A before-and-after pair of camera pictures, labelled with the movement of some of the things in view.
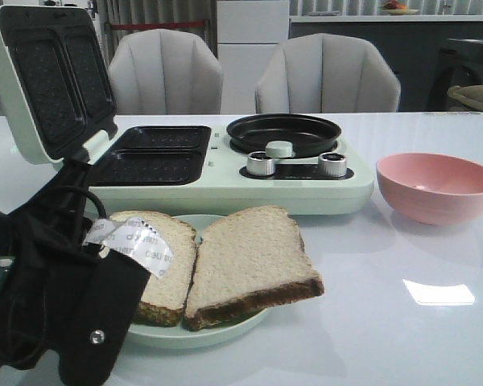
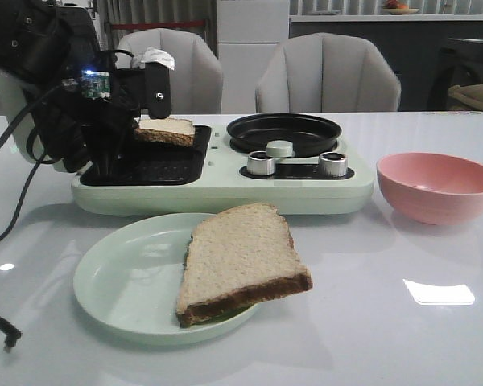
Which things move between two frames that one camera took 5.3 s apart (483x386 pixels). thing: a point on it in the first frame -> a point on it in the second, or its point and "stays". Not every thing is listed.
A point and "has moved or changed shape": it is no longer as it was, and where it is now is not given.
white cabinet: [248, 33] stays
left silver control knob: [259, 164] stays
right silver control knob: [332, 164] stays
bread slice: [164, 297] -> [173, 131]
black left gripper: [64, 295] -> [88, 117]
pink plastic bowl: [436, 188] stays
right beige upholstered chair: [324, 72] stays
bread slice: [245, 262] has moved or changed shape
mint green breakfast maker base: [200, 170] stays
